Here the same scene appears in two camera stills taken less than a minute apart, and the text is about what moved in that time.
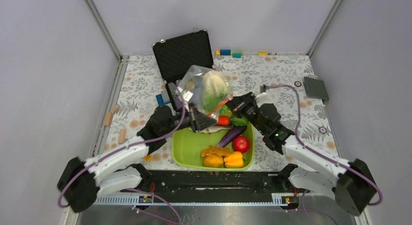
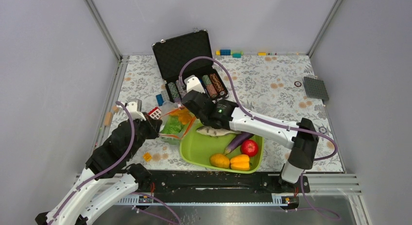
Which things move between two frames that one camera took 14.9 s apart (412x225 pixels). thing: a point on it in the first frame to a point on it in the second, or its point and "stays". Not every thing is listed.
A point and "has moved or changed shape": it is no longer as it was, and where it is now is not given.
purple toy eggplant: x=231 y=134 to x=237 y=140
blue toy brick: x=160 y=99 stays
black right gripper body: x=248 y=107 to x=202 y=119
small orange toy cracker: x=147 y=158 stays
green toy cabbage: x=215 y=89 has moved or changed shape
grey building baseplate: x=316 y=89 stays
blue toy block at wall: x=225 y=52 stays
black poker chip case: x=175 y=57 stays
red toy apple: x=240 y=144 to x=248 y=147
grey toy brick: x=165 y=95 stays
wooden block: x=108 y=118 stays
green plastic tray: x=187 y=146 to x=198 y=148
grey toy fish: x=212 y=129 stays
